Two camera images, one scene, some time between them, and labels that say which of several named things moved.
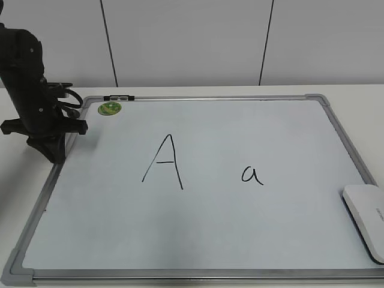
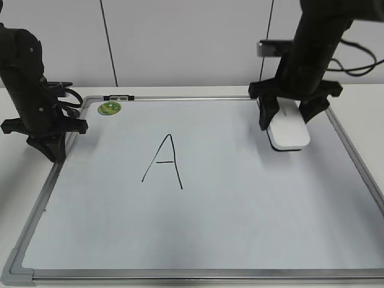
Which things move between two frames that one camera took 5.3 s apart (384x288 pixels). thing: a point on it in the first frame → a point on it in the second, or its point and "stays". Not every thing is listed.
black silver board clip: (119, 98) stays
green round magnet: (109, 108) stays
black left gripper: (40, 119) stays
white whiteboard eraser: (366, 204) → (288, 130)
